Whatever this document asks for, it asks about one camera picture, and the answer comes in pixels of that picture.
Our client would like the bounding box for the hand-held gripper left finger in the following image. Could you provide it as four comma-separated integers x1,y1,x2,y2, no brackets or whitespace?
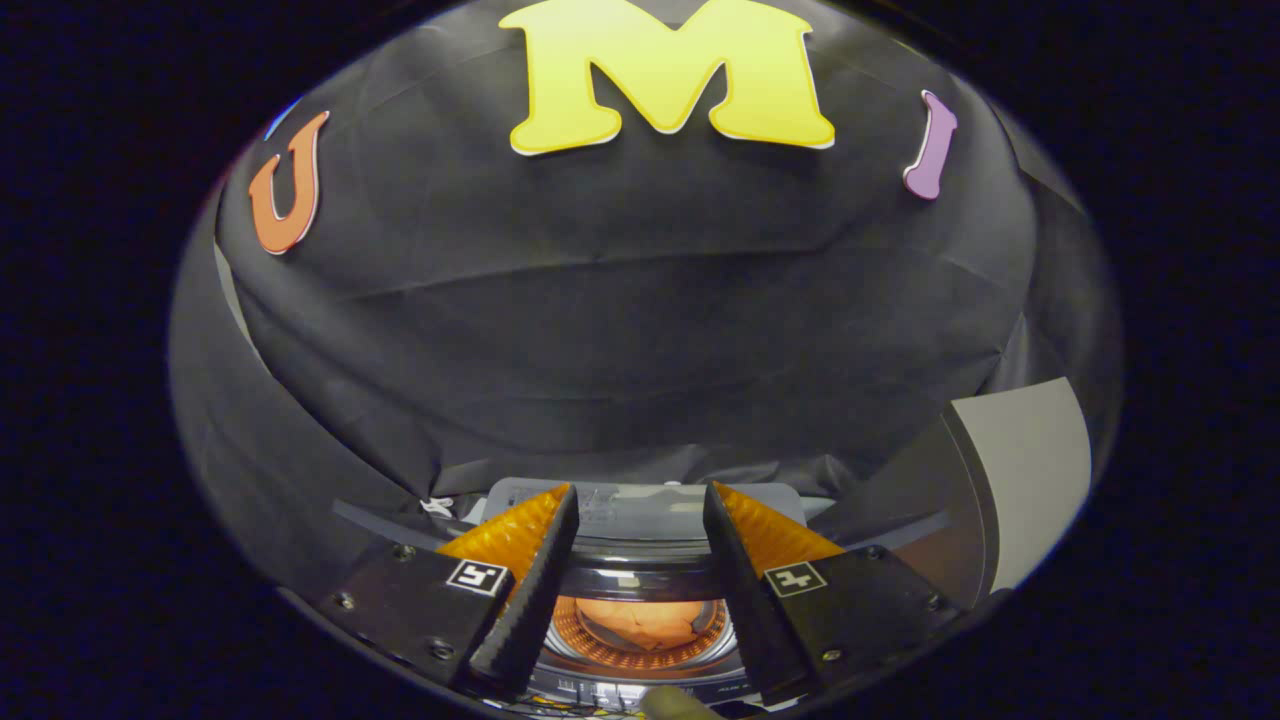
320,483,581,701

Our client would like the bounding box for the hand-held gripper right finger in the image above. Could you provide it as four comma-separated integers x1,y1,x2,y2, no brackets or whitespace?
703,480,963,706

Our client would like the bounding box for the yellow polo shirt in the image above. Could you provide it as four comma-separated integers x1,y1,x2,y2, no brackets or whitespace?
575,597,703,652

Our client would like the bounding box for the dark washing machine lid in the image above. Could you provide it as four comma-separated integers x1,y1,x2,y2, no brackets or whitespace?
485,479,807,683

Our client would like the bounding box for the dark grey washing machine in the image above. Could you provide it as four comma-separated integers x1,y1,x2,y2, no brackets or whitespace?
460,478,816,717

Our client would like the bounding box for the white cabinet with grey top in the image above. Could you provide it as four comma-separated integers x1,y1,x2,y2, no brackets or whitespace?
810,378,1093,611

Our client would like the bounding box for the black backdrop cloth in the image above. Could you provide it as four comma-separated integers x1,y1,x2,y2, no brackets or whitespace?
165,0,1123,601

